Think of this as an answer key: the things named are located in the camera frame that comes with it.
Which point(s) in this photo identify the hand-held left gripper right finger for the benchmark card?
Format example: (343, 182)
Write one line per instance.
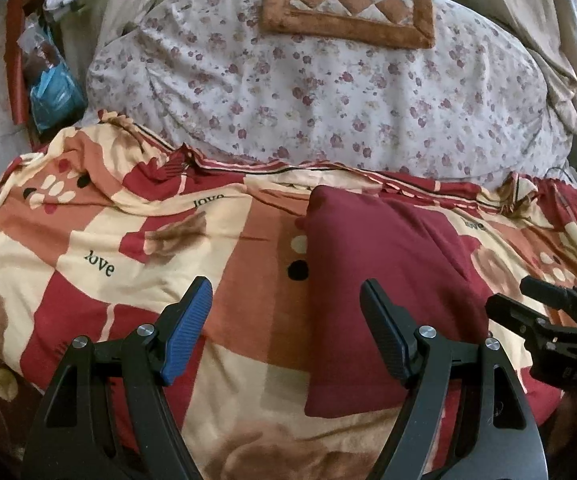
(388, 340)

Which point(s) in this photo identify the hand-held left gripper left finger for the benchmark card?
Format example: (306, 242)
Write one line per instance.
(188, 330)

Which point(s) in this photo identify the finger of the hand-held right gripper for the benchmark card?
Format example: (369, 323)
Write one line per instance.
(548, 292)
(510, 312)

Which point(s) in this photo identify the maroon small garment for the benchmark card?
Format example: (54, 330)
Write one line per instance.
(368, 240)

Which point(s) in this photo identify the red cream printed blanket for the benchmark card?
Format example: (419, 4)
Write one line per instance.
(143, 240)

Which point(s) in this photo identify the white floral bed sheet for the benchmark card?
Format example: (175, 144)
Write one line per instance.
(318, 95)

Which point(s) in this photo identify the beige curtain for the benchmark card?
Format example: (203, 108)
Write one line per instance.
(138, 0)
(543, 35)

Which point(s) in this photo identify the blue plastic bag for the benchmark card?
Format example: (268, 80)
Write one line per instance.
(56, 95)

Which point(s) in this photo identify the brown checkered quilted pillow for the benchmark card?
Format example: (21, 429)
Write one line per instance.
(348, 15)

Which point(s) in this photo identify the red flat board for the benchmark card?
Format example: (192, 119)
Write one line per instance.
(18, 45)

